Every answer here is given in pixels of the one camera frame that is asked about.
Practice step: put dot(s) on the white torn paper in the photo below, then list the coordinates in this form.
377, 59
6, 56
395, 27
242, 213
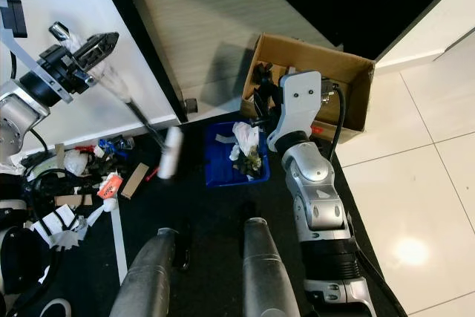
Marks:
70, 228

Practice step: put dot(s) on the black door frame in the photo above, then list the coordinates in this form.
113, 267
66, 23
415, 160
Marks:
141, 42

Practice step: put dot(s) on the small black object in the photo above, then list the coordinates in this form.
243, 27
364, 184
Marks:
263, 72

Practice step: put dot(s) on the grey left robot leg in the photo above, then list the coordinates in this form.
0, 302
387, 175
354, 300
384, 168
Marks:
148, 280

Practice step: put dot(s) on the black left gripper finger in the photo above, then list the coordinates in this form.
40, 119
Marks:
102, 41
100, 62

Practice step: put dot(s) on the blue plastic wrapper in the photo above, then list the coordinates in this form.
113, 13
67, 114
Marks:
116, 146

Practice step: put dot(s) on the grey right robot leg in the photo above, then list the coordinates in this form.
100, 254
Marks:
271, 272

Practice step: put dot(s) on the orange packet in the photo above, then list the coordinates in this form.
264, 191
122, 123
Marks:
110, 185

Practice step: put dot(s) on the white floor tape strip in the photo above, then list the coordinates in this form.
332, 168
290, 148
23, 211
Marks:
119, 246

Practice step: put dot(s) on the white tissue ball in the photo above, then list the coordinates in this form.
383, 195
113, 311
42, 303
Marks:
78, 162

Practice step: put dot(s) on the brown cardboard box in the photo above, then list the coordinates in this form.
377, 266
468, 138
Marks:
341, 64

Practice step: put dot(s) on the brown cardboard piece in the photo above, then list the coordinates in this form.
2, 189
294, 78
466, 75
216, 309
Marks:
135, 180

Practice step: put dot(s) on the blue plastic dustpan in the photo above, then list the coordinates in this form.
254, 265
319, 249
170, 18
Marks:
219, 168

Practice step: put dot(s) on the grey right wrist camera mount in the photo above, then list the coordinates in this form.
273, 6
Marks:
300, 105

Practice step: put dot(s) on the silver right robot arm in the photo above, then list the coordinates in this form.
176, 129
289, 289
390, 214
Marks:
315, 191

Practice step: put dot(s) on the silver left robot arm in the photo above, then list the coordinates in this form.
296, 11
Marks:
18, 120

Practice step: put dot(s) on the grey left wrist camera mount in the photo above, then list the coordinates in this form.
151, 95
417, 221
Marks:
37, 64

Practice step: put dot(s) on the dark green plant scrap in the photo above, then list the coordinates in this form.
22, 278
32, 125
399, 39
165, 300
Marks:
249, 162

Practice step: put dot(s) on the small dark doorstop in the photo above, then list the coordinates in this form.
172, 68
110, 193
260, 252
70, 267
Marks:
190, 105

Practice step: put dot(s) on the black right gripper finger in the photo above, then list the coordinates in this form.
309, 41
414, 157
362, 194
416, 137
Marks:
260, 105
277, 76

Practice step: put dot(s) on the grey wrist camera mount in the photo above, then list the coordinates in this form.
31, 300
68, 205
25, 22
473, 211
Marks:
37, 64
300, 105

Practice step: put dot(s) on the grey robot leg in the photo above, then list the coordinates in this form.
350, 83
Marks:
148, 280
271, 272

